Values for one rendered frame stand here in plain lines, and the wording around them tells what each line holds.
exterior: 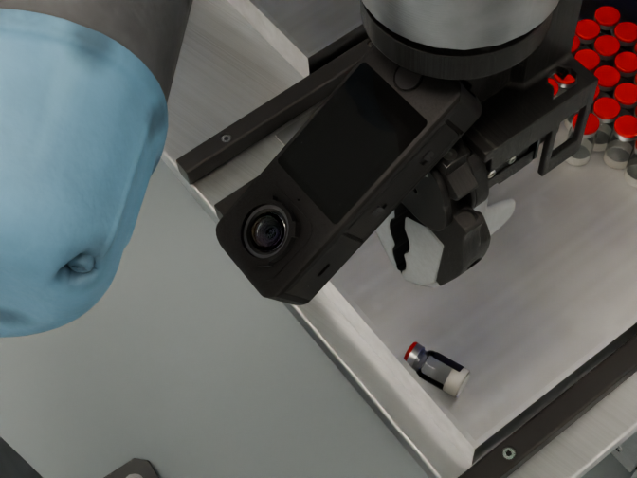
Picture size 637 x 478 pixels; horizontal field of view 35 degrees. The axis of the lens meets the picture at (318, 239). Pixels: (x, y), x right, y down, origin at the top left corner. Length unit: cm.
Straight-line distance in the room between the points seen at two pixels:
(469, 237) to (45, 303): 25
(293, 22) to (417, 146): 56
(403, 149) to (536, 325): 40
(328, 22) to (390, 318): 30
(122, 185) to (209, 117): 66
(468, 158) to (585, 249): 39
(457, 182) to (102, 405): 137
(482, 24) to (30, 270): 19
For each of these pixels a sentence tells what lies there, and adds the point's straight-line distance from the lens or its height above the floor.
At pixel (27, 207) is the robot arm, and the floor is 141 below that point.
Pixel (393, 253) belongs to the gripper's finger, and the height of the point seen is 111.
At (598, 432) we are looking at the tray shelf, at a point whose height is 88.
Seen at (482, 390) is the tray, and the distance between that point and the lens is 73.
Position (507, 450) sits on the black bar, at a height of 90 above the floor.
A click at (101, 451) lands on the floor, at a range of 171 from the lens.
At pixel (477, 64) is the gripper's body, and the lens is 36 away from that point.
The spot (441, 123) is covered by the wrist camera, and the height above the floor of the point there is 126.
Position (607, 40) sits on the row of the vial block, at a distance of 86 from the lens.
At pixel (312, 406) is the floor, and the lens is 167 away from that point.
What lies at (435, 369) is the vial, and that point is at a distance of 71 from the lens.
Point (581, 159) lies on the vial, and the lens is 83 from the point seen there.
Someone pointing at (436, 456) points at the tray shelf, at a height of 88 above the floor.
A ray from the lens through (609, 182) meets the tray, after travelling 83.
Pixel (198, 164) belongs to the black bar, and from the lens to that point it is 82.
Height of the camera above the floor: 156
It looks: 60 degrees down
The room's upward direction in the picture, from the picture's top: 7 degrees counter-clockwise
